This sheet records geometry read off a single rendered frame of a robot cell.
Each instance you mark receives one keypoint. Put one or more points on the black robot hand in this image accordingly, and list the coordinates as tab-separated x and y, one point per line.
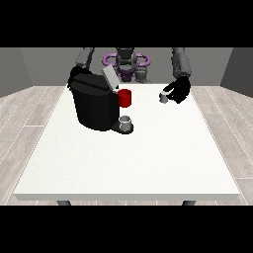
74	72
180	89

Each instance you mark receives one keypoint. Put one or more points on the small grey coffee pod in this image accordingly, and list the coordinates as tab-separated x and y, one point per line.
163	97

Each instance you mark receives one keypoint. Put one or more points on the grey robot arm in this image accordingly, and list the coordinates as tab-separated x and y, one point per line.
84	57
181	64

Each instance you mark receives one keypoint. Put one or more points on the pale grey machine lid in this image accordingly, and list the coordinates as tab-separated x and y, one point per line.
110	76

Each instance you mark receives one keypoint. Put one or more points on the black coffee machine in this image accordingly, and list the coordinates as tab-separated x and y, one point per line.
94	103

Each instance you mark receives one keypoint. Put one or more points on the red pod holder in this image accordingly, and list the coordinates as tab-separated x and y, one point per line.
125	98

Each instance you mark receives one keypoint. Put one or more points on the grey robot trunk purple rings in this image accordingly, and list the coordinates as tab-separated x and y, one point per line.
125	67

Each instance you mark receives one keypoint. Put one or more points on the small grey cup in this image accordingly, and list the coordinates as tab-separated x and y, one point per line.
125	123

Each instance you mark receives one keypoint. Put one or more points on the dark table leg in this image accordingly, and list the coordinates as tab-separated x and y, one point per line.
64	203
189	203

